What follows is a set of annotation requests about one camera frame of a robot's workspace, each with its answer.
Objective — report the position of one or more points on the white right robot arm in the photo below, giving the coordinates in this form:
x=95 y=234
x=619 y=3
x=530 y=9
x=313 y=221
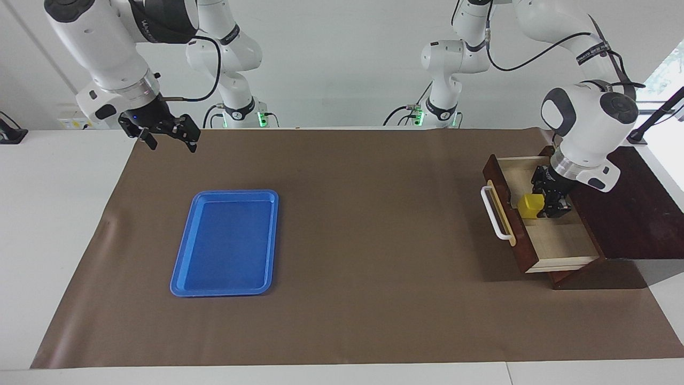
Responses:
x=101 y=48

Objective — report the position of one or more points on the blue plastic tray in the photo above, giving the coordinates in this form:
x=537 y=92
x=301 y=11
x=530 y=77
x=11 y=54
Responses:
x=224 y=251

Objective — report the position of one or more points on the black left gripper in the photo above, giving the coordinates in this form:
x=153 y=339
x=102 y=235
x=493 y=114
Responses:
x=553 y=184

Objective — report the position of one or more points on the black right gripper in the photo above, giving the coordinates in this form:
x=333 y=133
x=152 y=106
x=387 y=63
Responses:
x=152 y=118

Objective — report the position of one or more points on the small black stand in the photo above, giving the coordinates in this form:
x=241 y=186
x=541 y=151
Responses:
x=10 y=135

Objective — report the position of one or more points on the brown table mat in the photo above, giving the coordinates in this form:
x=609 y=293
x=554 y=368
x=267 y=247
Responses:
x=374 y=267

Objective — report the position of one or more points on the dark wooden drawer cabinet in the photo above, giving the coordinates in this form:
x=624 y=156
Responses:
x=636 y=214

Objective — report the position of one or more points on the wooden drawer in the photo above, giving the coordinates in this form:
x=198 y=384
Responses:
x=556 y=243

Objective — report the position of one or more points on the yellow cube block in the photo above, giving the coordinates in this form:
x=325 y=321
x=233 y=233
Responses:
x=530 y=207

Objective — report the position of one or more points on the black camera stand pole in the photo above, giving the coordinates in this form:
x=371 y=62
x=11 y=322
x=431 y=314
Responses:
x=654 y=117

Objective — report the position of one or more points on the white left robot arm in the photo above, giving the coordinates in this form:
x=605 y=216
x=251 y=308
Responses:
x=593 y=128

